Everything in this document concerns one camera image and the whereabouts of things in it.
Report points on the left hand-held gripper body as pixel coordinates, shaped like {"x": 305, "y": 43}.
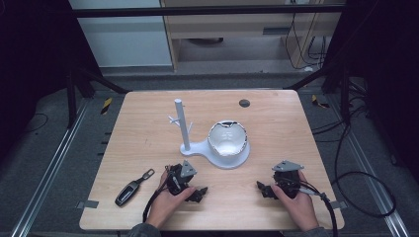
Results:
{"x": 178, "y": 180}

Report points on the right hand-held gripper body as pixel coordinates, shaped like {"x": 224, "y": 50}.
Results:
{"x": 287, "y": 179}

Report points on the person's left hand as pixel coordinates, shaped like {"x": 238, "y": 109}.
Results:
{"x": 168, "y": 204}

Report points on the person's right hand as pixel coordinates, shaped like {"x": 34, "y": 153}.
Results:
{"x": 298, "y": 207}

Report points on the white stand with round base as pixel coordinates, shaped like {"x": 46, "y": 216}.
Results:
{"x": 197, "y": 148}

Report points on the black car key fob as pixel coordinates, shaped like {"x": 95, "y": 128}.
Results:
{"x": 129, "y": 191}

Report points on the grey tape strip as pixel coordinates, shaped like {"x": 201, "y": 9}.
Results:
{"x": 88, "y": 204}
{"x": 339, "y": 205}

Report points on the yellow black floor tape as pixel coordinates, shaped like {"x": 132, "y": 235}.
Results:
{"x": 106, "y": 105}
{"x": 318, "y": 102}

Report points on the round grey table grommet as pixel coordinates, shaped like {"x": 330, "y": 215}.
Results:
{"x": 244, "y": 103}

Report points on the white cabinet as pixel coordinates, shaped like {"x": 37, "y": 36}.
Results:
{"x": 125, "y": 36}

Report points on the wooden cabinet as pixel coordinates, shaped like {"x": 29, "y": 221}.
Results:
{"x": 230, "y": 28}

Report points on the black curtain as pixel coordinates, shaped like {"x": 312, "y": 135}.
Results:
{"x": 385, "y": 49}
{"x": 33, "y": 49}

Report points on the aluminium floor rail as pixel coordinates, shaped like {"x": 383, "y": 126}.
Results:
{"x": 49, "y": 171}
{"x": 372, "y": 171}

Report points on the black frame leg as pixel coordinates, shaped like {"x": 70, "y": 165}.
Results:
{"x": 344, "y": 95}
{"x": 71, "y": 98}

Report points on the black horizontal frame bar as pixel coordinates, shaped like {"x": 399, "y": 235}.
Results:
{"x": 197, "y": 11}

